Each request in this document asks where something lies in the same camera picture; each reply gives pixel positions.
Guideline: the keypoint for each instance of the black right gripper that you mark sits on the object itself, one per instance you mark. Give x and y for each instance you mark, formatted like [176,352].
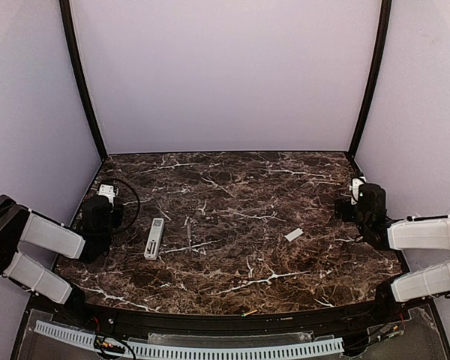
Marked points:
[343,209]

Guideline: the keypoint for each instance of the white battery cover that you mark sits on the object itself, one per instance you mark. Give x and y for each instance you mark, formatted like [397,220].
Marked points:
[294,234]

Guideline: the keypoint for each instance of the white remote control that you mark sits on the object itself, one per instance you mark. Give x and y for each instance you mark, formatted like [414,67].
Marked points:
[154,239]

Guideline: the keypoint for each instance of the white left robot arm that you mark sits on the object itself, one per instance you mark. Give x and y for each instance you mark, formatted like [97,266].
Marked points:
[23,229]

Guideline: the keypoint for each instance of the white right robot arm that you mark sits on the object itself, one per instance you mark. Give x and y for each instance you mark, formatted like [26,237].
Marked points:
[366,208]

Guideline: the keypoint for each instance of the white slotted cable duct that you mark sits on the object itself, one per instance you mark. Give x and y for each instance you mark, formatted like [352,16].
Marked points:
[161,346]

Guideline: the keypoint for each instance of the black right frame post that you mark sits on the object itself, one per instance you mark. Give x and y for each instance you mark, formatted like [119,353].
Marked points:
[375,65]

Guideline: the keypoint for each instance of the black frame post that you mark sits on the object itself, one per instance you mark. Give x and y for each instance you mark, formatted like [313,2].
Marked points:
[80,78]
[375,65]

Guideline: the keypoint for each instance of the black front table rail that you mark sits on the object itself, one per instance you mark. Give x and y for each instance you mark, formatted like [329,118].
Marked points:
[348,321]

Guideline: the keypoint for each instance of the black left frame post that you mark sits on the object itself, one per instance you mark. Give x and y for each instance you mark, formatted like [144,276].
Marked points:
[80,78]

